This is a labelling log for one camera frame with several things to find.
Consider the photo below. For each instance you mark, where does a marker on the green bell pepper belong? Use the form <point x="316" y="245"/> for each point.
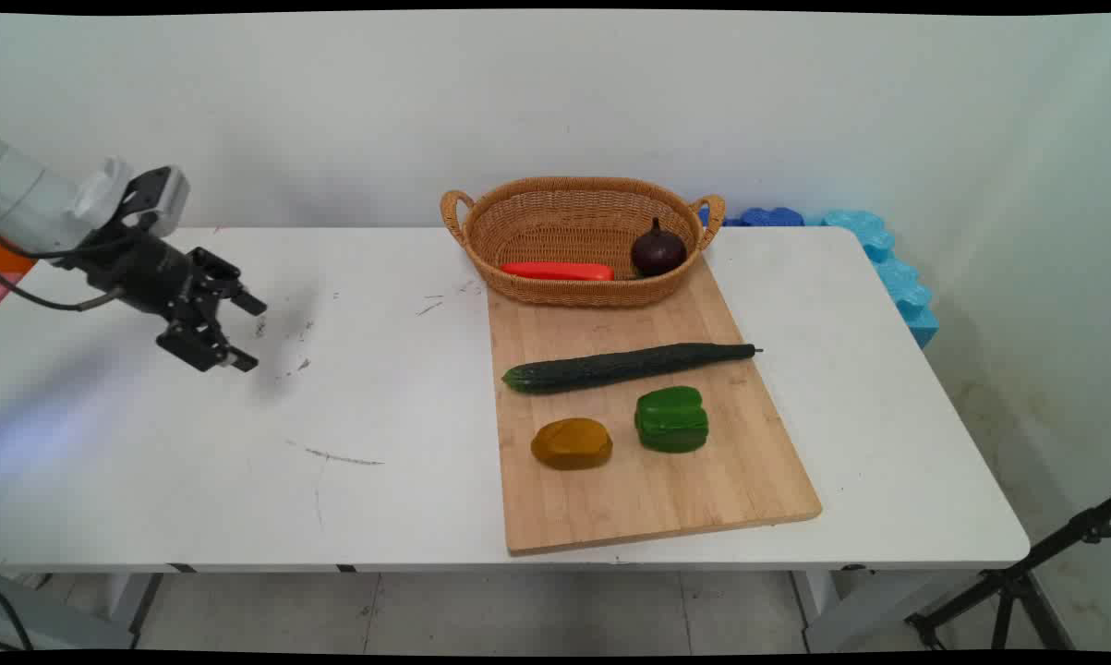
<point x="671" y="420"/>

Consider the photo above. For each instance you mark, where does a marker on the woven wicker basket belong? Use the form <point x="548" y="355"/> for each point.
<point x="564" y="242"/>

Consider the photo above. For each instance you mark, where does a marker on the orange box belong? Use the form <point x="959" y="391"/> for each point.
<point x="6" y="259"/>

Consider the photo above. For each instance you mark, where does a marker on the brown-yellow potato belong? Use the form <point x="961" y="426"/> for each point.
<point x="572" y="443"/>

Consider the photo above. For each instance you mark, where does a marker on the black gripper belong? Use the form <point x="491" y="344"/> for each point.
<point x="144" y="268"/>

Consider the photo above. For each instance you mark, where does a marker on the dark purple onion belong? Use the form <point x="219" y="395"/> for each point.
<point x="658" y="251"/>

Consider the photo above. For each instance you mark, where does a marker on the pink object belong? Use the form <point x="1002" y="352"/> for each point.
<point x="1" y="288"/>

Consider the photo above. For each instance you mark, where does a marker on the wooden cutting board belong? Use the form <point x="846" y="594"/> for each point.
<point x="647" y="480"/>

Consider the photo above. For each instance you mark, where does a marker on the white table leg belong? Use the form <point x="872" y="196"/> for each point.
<point x="832" y="605"/>
<point x="126" y="605"/>

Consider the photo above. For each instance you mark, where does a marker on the long dark green cucumber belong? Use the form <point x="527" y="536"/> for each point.
<point x="624" y="366"/>

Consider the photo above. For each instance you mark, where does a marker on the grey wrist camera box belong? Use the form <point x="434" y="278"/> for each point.
<point x="160" y="196"/>

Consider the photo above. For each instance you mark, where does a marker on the black tripod stand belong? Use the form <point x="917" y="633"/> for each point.
<point x="1017" y="582"/>

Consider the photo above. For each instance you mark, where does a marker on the light blue foam piece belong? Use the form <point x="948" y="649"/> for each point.
<point x="892" y="272"/>

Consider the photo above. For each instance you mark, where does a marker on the dark blue foam piece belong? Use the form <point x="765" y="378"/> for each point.
<point x="769" y="218"/>

